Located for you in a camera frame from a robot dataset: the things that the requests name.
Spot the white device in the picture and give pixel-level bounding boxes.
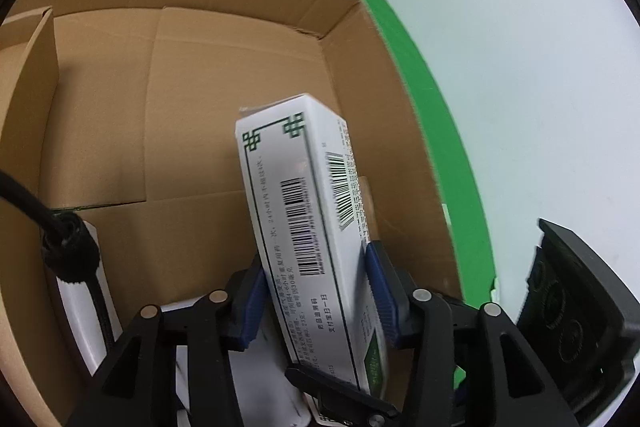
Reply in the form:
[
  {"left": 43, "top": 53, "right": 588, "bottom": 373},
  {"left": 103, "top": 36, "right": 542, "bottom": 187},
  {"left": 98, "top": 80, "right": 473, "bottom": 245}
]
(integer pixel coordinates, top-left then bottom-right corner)
[{"left": 42, "top": 213, "right": 310, "bottom": 426}]

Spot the black cable with velcro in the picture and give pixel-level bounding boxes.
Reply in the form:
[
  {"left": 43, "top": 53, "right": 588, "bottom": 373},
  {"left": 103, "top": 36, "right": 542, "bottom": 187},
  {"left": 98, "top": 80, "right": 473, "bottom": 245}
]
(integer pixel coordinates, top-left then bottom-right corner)
[{"left": 0, "top": 169, "right": 124, "bottom": 343}]

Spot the white green medicine box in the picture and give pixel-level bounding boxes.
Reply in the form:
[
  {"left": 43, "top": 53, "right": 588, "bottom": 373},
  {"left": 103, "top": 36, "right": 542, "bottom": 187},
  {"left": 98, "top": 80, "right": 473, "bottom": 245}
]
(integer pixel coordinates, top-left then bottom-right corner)
[{"left": 235, "top": 94, "right": 388, "bottom": 398}]

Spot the large cardboard tray box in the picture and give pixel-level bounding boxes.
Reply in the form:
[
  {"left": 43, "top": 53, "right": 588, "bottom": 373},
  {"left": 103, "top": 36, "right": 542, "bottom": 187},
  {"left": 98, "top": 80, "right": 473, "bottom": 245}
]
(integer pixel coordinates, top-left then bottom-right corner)
[{"left": 0, "top": 0, "right": 464, "bottom": 427}]

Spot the small cardboard box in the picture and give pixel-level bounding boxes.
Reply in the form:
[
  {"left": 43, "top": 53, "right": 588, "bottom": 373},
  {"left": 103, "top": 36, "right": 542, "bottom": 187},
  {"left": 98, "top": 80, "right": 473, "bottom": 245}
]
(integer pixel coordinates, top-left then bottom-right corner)
[{"left": 1, "top": 6, "right": 58, "bottom": 193}]

